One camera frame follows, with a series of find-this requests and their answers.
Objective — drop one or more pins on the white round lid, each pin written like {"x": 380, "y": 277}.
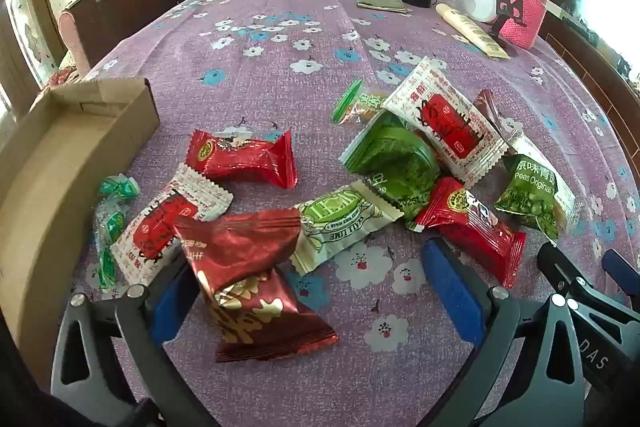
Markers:
{"x": 481, "y": 2}

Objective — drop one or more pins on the red patterned cushion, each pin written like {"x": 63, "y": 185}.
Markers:
{"x": 65, "y": 78}

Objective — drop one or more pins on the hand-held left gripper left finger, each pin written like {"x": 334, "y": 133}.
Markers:
{"x": 170, "y": 312}

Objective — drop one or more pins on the large white red-label packet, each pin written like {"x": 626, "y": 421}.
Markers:
{"x": 445, "y": 122}

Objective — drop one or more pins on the cream squeeze tube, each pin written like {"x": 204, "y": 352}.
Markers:
{"x": 470, "y": 29}

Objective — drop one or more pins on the white green-label packet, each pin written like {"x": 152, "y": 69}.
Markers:
{"x": 335, "y": 222}

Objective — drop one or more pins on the pink sleeved bottle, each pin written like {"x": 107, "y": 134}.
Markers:
{"x": 530, "y": 12}

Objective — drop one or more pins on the black phone stand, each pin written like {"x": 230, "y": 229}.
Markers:
{"x": 510, "y": 2}

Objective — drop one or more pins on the green peas packet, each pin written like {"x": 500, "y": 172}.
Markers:
{"x": 530, "y": 202}

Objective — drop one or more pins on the green clear pastry packet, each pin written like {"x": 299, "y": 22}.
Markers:
{"x": 357, "y": 104}

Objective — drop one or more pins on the dark red gold-print packet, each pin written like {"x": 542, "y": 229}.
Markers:
{"x": 240, "y": 252}

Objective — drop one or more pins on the purple floral tablecloth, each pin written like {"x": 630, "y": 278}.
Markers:
{"x": 300, "y": 97}

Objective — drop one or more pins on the small white red-label packet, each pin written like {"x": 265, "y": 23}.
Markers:
{"x": 160, "y": 222}

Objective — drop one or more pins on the green foil snack packet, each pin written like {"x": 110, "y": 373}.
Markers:
{"x": 395, "y": 157}

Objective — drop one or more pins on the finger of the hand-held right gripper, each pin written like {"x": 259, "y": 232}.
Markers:
{"x": 590, "y": 287}
{"x": 625, "y": 277}

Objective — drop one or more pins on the red foil snack packet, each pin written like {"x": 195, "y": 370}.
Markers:
{"x": 487, "y": 107}

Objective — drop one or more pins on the green clear candy wrapper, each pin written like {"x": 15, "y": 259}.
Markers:
{"x": 120, "y": 188}
{"x": 107, "y": 257}

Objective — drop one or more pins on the brown cardboard box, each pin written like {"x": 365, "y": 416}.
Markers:
{"x": 45, "y": 187}

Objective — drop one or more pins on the wooden framed window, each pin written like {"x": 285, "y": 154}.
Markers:
{"x": 25, "y": 22}

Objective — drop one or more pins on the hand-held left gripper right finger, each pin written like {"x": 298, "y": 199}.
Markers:
{"x": 450, "y": 292}

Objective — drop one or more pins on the brown armchair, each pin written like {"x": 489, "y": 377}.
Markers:
{"x": 125, "y": 12}

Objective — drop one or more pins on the red gold-emblem snack packet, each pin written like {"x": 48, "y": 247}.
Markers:
{"x": 240, "y": 157}
{"x": 465, "y": 222}

